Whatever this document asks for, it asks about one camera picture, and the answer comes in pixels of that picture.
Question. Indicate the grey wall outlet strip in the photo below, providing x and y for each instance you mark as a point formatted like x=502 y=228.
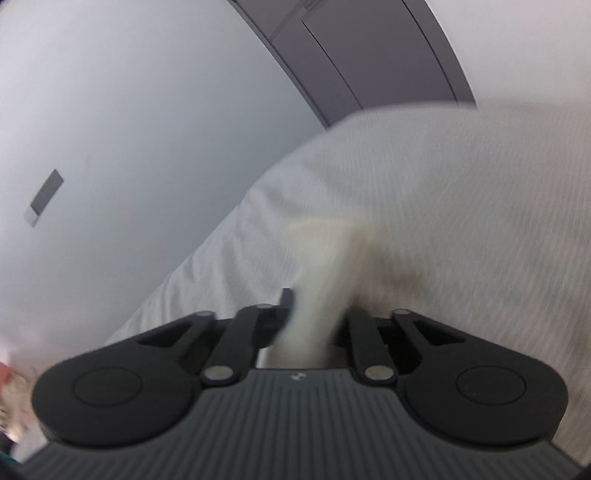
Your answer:
x=46 y=196

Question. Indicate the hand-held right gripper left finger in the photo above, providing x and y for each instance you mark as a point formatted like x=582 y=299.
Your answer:
x=258 y=327

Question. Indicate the cream fleece garment blue trim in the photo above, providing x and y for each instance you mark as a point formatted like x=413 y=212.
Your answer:
x=318 y=295

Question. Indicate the grey cabinet corner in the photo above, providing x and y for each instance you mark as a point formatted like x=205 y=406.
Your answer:
x=369 y=50

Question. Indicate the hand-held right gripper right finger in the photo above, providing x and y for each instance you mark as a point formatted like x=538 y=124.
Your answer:
x=364 y=334

